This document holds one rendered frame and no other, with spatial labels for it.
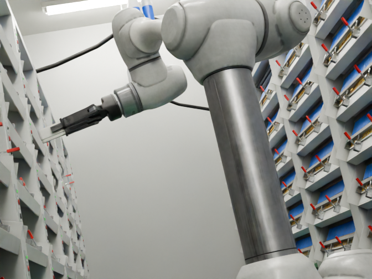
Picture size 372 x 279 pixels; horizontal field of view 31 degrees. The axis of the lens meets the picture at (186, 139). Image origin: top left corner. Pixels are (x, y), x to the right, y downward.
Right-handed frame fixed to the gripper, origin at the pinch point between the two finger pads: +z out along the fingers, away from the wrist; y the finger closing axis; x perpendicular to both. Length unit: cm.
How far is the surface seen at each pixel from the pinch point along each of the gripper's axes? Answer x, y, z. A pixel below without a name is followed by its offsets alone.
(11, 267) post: -28.0, 16.4, 25.6
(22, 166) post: 16, 86, 16
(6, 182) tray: -5.2, 12.2, 17.4
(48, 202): 11, 156, 14
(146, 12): 92, 172, -77
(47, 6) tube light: 184, 315, -38
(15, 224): -16.9, 16.0, 20.2
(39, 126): 49, 156, 4
